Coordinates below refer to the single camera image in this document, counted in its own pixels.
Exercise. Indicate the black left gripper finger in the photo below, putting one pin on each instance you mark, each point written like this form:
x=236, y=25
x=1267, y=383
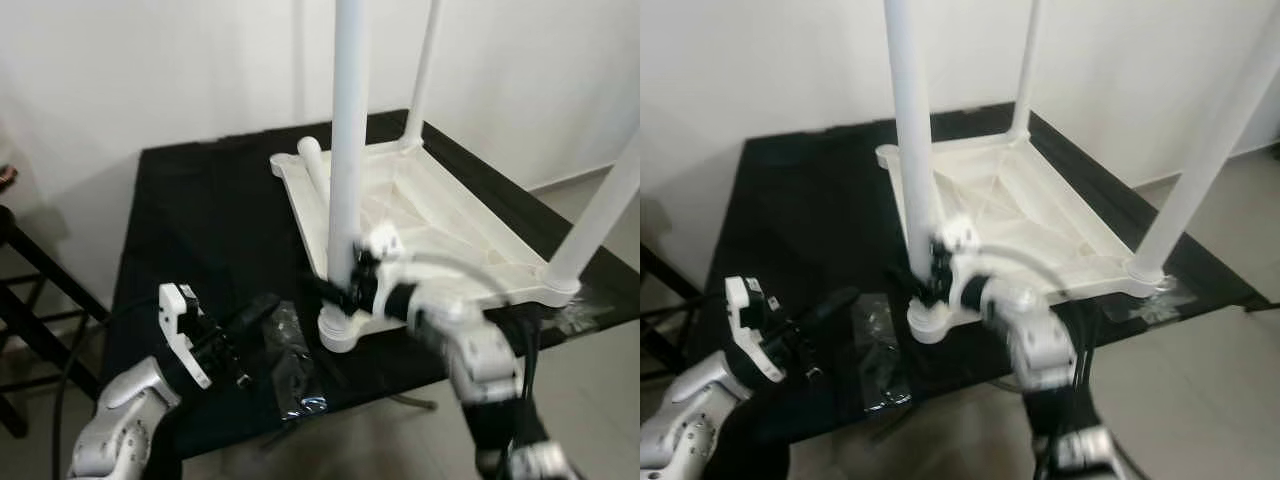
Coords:
x=260, y=320
x=837, y=313
x=826, y=303
x=250, y=310

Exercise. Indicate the grey metal table leg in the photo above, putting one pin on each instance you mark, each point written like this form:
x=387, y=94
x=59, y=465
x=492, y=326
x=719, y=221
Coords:
x=410, y=402

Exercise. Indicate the black table cloth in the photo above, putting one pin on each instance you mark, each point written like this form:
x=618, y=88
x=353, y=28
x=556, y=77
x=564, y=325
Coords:
x=790, y=220
x=200, y=230

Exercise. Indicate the clear plastic wrap piece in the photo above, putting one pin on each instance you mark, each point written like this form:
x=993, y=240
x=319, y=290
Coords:
x=295, y=360
x=880, y=355

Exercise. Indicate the white plastic table top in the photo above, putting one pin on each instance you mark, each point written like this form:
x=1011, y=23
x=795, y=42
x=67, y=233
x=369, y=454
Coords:
x=460, y=230
x=1050, y=220

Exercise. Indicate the white plastic table leg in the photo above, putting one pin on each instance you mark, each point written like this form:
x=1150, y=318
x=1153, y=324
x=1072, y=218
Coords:
x=912, y=120
x=600, y=210
x=1210, y=150
x=348, y=130
x=312, y=170
x=1025, y=65
x=422, y=70

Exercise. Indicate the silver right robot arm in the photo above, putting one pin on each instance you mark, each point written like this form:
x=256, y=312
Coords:
x=1045, y=340
x=470, y=350

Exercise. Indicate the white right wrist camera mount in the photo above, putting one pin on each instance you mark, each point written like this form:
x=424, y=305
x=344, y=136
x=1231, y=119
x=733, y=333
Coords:
x=385, y=245
x=958, y=238

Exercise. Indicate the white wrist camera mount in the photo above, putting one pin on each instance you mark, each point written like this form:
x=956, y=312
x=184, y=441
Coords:
x=180, y=330
x=958, y=238
x=385, y=245
x=750, y=325

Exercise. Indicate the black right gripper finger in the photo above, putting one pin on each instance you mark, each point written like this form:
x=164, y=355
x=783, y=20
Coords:
x=920, y=285
x=328, y=292

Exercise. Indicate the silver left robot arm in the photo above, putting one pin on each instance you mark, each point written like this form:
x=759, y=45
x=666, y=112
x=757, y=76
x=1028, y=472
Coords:
x=690, y=420
x=120, y=420

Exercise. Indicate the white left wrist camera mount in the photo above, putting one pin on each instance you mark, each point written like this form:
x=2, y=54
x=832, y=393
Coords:
x=750, y=325
x=180, y=330

